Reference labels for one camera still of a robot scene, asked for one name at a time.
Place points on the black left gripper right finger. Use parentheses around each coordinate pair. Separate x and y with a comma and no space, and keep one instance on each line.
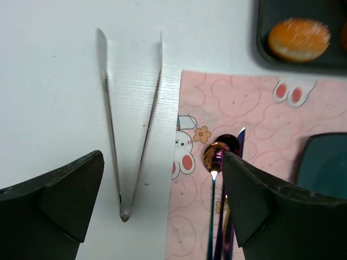
(275,219)

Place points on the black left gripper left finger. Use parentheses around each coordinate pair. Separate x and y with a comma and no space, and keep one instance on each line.
(47,217)

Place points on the metal food tongs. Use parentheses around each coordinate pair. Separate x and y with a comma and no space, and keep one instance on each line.
(130,97)

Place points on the seeded bread slice lower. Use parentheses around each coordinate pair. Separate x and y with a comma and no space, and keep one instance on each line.
(343,37)

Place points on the iridescent fork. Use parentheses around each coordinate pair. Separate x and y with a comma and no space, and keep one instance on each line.
(224,216)

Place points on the iridescent purple knife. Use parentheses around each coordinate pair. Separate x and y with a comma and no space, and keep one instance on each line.
(233,174)

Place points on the dark teal square plate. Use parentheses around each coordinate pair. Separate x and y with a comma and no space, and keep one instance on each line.
(322,165)

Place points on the iridescent purple spoon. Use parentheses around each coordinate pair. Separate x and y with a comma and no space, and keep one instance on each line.
(212,159)

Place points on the pink bunny placemat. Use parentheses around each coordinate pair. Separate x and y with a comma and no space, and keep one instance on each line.
(275,112)

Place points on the sesame round bun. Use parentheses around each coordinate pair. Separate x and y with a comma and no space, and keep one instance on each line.
(299,39)

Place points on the black baking tray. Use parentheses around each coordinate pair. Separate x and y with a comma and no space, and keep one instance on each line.
(331,13)

